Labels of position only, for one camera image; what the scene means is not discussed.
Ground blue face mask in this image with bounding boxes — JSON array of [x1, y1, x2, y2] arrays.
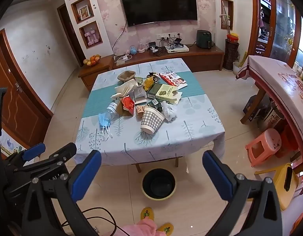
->
[[98, 112, 112, 141]]

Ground clear plastic water bottle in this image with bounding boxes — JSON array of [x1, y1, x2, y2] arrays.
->
[[106, 101, 118, 120]]

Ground red cigarette box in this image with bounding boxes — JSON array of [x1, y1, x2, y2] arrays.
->
[[121, 96, 135, 116]]

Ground beige green milk carton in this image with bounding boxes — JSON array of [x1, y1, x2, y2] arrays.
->
[[136, 105, 146, 119]]

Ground grey checked paper cup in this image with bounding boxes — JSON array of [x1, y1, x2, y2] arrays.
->
[[140, 107, 165, 135]]

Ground beige paper bag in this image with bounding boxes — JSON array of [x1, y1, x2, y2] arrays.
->
[[110, 79, 138, 100]]

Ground white small carton box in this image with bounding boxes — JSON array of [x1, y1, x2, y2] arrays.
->
[[133, 86, 147, 105]]

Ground brown paper pulp bowl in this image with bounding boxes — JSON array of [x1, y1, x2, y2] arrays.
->
[[117, 70, 136, 82]]

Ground white plastic wrapper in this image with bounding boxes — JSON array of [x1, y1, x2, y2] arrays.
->
[[161, 101, 177, 122]]

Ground yellow snack wrapper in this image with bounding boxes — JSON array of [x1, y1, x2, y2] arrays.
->
[[143, 76, 154, 92]]

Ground black yellow-rimmed trash bin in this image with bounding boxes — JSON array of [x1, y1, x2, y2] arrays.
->
[[141, 168, 176, 201]]

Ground brown wooden door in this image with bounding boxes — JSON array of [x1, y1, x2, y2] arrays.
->
[[0, 29, 53, 157]]

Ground yellow plastic stool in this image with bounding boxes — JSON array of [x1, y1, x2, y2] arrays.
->
[[254, 163, 299, 210]]

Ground pink plastic stool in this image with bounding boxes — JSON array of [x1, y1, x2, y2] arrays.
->
[[245, 128, 282, 167]]

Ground right yellow slipper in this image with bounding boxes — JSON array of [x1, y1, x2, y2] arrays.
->
[[156, 223, 174, 236]]

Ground patterned light blue tablecloth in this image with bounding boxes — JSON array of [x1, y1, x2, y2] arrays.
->
[[74, 59, 225, 166]]

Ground fruit bowl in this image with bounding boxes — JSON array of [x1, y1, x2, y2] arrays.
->
[[83, 54, 101, 67]]

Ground pink dumbbells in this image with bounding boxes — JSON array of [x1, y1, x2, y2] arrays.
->
[[84, 30, 98, 46]]

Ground dining table pink cloth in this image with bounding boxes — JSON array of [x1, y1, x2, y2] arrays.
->
[[236, 55, 303, 160]]

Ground green cream carton box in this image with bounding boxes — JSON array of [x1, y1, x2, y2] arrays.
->
[[146, 83, 182, 104]]

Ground framed picture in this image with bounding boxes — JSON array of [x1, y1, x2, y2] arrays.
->
[[79, 5, 90, 21]]

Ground red white chocolate box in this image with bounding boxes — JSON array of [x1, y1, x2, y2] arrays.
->
[[159, 71, 188, 89]]

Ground dark wicker stand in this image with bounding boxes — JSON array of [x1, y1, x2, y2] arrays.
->
[[222, 40, 239, 71]]

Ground wooden tv cabinet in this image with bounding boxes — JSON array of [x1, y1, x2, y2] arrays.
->
[[78, 45, 225, 91]]

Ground white set-top box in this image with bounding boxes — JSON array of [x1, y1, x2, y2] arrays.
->
[[165, 44, 189, 54]]

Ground dark green air fryer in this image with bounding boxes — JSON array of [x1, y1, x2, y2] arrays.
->
[[196, 30, 212, 49]]

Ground black cable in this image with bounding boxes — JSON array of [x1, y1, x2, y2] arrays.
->
[[61, 207, 130, 236]]

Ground wooden table leg frame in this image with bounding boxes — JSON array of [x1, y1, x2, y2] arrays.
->
[[132, 156, 183, 173]]

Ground black wall television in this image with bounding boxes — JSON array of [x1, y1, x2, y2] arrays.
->
[[121, 0, 197, 27]]

